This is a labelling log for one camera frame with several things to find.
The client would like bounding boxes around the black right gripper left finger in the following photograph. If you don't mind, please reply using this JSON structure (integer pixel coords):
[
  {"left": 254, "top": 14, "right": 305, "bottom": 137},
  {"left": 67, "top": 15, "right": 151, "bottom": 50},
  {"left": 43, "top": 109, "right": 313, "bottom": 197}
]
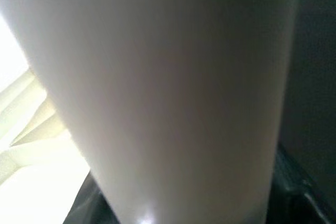
[{"left": 62, "top": 170, "right": 120, "bottom": 224}]

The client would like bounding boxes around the white plastic table leg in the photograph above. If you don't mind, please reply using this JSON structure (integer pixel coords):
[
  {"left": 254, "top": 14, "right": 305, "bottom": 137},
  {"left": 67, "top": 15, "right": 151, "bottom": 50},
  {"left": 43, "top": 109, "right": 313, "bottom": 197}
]
[{"left": 0, "top": 0, "right": 303, "bottom": 224}]

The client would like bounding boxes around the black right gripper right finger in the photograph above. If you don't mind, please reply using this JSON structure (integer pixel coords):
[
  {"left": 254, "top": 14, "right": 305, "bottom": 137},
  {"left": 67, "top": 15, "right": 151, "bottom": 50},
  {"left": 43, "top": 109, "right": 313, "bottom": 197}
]
[{"left": 262, "top": 142, "right": 336, "bottom": 224}]

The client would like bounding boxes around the white plastic table top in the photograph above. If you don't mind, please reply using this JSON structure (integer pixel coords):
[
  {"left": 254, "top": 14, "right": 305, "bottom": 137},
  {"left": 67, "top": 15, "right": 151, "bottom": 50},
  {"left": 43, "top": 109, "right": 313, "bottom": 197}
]
[{"left": 0, "top": 70, "right": 92, "bottom": 224}]

